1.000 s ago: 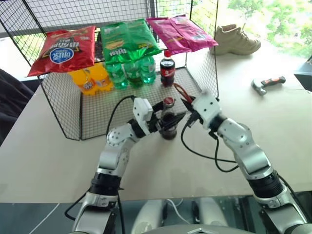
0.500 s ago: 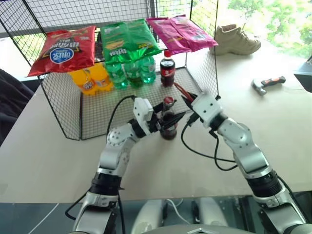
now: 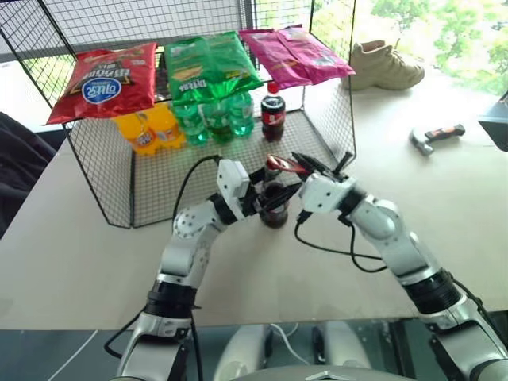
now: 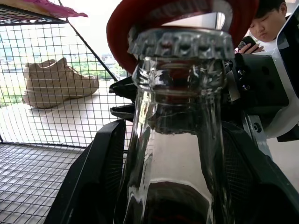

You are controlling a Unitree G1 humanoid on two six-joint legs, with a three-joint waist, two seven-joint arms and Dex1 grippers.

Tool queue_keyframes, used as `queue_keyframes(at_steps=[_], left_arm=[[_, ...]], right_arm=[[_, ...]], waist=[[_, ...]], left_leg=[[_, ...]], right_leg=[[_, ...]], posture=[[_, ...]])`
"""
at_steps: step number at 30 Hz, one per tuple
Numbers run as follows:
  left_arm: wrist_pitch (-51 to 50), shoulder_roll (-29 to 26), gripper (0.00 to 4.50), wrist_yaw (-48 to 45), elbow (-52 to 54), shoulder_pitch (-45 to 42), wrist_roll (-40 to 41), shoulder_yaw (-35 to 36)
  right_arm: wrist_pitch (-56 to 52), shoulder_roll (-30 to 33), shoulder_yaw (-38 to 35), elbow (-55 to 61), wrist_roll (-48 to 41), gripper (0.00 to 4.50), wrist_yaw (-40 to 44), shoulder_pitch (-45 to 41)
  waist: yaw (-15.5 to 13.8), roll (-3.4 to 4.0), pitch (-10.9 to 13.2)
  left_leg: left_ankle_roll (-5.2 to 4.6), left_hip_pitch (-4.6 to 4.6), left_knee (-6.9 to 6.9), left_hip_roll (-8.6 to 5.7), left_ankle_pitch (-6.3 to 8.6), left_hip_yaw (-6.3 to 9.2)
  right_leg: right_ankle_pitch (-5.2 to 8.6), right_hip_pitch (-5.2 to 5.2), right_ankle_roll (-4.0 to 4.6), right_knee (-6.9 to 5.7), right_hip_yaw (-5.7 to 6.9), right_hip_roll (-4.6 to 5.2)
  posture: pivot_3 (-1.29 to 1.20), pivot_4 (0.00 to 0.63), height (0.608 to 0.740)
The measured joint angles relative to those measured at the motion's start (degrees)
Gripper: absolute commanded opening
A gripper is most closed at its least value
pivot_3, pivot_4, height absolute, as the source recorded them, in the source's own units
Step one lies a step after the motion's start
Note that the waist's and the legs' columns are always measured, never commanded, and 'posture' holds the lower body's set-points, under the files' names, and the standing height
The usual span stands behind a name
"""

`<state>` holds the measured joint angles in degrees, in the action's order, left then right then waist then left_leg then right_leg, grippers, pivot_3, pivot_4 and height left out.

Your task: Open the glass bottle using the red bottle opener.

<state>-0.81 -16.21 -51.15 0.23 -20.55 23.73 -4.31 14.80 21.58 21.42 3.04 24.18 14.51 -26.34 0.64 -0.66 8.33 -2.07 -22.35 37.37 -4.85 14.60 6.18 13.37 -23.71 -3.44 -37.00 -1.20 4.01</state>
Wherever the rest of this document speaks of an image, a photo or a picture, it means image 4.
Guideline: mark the beige sneaker shoe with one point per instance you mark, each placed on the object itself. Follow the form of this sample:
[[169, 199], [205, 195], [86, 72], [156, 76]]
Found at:
[[58, 84]]

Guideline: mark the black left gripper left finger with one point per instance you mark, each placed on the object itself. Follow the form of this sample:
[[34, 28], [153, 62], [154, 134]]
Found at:
[[93, 177]]

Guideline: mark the wooden shelf board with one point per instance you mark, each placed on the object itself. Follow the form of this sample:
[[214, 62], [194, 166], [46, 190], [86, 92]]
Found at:
[[23, 7]]

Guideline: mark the red bottle opener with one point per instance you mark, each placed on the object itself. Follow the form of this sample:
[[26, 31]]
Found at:
[[116, 35]]

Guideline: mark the black mobile phone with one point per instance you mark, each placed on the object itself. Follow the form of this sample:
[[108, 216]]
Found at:
[[248, 40]]

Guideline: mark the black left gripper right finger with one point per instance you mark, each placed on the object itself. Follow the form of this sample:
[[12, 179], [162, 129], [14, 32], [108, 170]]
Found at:
[[259, 186]]

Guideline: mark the pink cloth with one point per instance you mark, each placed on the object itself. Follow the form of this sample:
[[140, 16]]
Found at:
[[63, 10]]

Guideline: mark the clear glass bottle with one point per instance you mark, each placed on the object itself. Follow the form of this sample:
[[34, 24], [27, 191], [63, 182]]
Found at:
[[172, 149]]

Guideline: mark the person's bare hand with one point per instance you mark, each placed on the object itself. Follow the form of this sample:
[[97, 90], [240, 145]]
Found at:
[[253, 49]]

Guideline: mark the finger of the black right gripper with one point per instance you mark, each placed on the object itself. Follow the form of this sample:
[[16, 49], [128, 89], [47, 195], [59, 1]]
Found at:
[[125, 88], [123, 112]]

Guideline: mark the silver crown bottle cap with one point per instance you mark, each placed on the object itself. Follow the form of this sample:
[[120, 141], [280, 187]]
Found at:
[[187, 44]]

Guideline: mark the person in white shirt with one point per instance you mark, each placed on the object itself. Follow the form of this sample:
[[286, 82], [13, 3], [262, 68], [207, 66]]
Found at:
[[268, 21]]

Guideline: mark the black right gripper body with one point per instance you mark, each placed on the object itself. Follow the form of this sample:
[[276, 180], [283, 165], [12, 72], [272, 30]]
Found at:
[[259, 81]]

